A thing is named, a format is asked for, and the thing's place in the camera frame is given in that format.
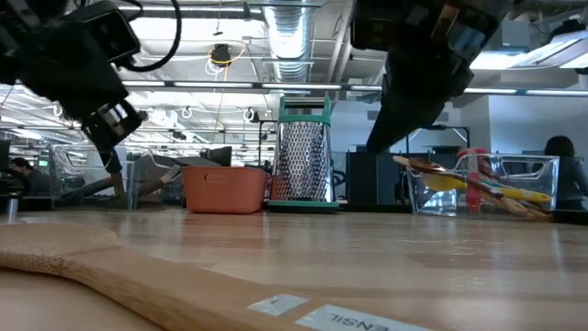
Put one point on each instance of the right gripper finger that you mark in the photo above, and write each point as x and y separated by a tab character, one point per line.
404	119

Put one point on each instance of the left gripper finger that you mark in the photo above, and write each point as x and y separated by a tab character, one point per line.
98	138

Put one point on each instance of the large round black spatula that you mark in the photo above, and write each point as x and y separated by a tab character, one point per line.
115	174

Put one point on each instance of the wooden slotted spoon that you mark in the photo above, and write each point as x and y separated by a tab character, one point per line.
399	161

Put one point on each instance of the yellow silicone spoon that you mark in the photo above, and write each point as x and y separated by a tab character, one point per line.
441	183

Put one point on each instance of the red slotted spoon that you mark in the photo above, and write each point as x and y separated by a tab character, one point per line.
473	193

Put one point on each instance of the large light wooden spoon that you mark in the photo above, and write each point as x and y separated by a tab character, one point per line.
138	280

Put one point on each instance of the clear plastic bin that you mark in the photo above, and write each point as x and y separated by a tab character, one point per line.
69	161
546	174

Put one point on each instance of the black cabinet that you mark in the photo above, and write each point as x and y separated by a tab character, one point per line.
367	174

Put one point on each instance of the person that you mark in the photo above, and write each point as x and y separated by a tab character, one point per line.
567	174
30	177

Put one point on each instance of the teal steel box grater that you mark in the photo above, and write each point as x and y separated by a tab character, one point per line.
301	156

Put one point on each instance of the orange plastic bin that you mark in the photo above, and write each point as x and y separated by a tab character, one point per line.
225	188

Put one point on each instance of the long LED light bar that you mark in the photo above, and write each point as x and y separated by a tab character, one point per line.
229	85

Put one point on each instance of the black workstation frame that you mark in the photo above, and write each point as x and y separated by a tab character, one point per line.
455	133

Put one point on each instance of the silver ventilation duct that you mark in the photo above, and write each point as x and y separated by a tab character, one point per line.
289	41

